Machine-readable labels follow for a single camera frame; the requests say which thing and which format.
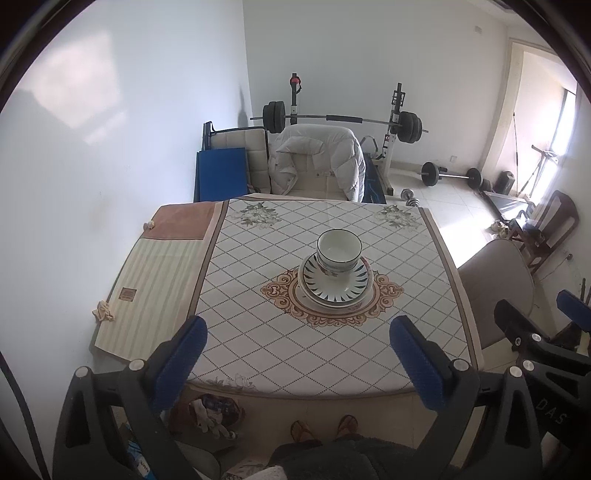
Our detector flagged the white plate pink roses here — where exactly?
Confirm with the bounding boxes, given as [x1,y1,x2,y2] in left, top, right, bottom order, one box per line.
[297,257,375,315]

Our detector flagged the chrome dumbbell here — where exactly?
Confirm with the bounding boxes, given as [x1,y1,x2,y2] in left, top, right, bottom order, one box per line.
[400,188,420,207]

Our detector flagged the cream side chair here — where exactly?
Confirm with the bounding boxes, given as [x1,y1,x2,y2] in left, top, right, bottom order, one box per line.
[194,121,270,202]

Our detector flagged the right sandal foot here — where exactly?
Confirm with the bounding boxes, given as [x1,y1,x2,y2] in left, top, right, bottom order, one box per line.
[335,415,359,438]

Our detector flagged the black barbell on floor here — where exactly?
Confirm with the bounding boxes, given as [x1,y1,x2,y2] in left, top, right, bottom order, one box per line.
[420,162,483,190]

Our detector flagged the beige brown striped cloth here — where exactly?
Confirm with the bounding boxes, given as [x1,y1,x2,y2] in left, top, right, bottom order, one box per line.
[94,201,229,361]

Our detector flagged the cream padded chair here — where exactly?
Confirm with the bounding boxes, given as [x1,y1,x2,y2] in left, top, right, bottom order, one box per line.
[269,152,346,200]

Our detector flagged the patterned floral tablecloth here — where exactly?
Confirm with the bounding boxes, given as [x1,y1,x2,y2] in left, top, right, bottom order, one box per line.
[191,197,484,397]

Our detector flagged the sandal foot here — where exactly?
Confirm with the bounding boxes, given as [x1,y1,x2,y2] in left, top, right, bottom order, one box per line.
[335,415,359,438]
[290,420,317,443]

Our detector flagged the dark wooden chair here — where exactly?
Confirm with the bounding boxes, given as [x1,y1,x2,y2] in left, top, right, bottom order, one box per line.
[508,190,580,274]

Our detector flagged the beige upholstered chair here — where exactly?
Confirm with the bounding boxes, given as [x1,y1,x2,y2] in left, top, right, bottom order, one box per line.
[459,239,535,349]

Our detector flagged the left sandal foot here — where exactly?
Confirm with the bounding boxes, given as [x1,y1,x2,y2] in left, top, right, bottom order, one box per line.
[290,420,317,443]

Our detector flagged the blue black weight bench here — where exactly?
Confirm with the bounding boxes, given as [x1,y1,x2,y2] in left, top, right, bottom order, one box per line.
[363,153,387,204]

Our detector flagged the blue folded mat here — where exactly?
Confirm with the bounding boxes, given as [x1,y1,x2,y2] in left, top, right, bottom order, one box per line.
[193,148,249,202]

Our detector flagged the white bowl black rim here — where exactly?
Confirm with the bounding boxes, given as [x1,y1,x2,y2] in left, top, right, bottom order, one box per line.
[315,229,363,276]

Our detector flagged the black trash bin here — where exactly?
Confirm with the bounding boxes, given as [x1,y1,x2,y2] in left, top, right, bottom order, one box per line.
[493,170,515,195]

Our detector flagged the white puffer jacket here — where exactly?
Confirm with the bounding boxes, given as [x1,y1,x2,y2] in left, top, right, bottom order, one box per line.
[269,124,366,202]

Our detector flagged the barbell on rack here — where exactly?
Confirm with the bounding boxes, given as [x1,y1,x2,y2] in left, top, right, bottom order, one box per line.
[252,101,429,144]

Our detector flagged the blue striped white plate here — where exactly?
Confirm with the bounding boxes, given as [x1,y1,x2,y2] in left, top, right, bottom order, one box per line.
[300,253,372,308]

